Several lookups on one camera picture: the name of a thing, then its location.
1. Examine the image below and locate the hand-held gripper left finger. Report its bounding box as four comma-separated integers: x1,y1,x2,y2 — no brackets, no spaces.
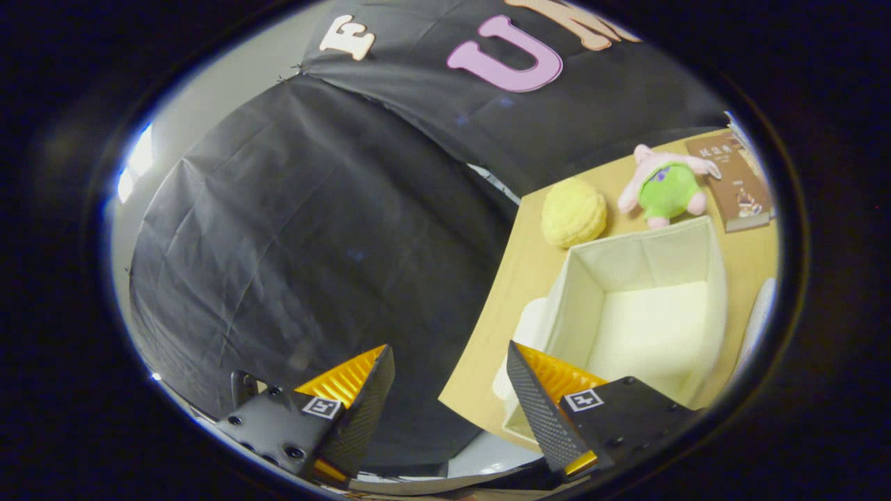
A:
216,344,396,486

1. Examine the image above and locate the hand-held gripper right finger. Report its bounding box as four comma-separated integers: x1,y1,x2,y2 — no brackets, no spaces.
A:
506,340,698,482

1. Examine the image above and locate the beige storage box lid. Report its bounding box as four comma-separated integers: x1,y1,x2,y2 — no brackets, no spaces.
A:
491,298,552,403

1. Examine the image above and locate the beige fabric storage box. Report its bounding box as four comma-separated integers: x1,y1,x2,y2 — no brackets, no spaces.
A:
503,215,729,443

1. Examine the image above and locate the white striped shoe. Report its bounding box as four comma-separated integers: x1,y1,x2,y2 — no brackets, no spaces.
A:
734,278,778,373

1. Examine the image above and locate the black backdrop cloth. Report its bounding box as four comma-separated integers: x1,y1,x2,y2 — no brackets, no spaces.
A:
129,0,730,475

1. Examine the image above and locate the yellow plush toy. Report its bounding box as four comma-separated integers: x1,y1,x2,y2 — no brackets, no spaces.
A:
541,177,608,249

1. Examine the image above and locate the pink and green plush toy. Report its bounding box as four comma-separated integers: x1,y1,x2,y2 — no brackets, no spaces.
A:
617,143,722,230

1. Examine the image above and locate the brown book with figures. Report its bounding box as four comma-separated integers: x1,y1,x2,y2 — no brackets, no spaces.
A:
685,132,773,233

